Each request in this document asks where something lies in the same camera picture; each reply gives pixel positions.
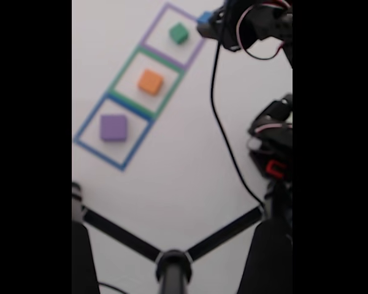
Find green block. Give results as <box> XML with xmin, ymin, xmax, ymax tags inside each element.
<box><xmin>168</xmin><ymin>23</ymin><xmax>190</xmax><ymax>45</ymax></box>

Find orange block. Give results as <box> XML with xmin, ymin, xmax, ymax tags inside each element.
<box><xmin>137</xmin><ymin>69</ymin><xmax>165</xmax><ymax>96</ymax></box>

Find large purple block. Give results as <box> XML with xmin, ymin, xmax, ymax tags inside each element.
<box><xmin>99</xmin><ymin>114</ymin><xmax>129</xmax><ymax>142</ymax></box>

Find black tripod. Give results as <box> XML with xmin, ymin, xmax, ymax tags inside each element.
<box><xmin>72</xmin><ymin>180</ymin><xmax>293</xmax><ymax>294</ymax></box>

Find white red gripper servo wire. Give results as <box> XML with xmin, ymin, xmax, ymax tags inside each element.
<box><xmin>236</xmin><ymin>0</ymin><xmax>292</xmax><ymax>61</ymax></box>

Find purple tape square frame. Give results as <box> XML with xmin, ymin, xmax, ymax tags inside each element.
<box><xmin>140</xmin><ymin>2</ymin><xmax>207</xmax><ymax>70</ymax></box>

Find thick black camera cable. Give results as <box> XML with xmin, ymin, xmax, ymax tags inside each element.
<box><xmin>210</xmin><ymin>38</ymin><xmax>264</xmax><ymax>209</ymax></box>

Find green tape square frame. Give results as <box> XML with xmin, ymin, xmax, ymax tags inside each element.
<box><xmin>107</xmin><ymin>45</ymin><xmax>185</xmax><ymax>120</ymax></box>

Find white red base servo wire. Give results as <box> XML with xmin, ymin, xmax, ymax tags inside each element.
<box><xmin>253</xmin><ymin>122</ymin><xmax>292</xmax><ymax>134</ymax></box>

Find blue tape square frame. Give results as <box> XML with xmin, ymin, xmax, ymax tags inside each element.
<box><xmin>72</xmin><ymin>93</ymin><xmax>156</xmax><ymax>172</ymax></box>

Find thin black cable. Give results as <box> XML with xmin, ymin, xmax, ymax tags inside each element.
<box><xmin>98</xmin><ymin>282</ymin><xmax>128</xmax><ymax>294</ymax></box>

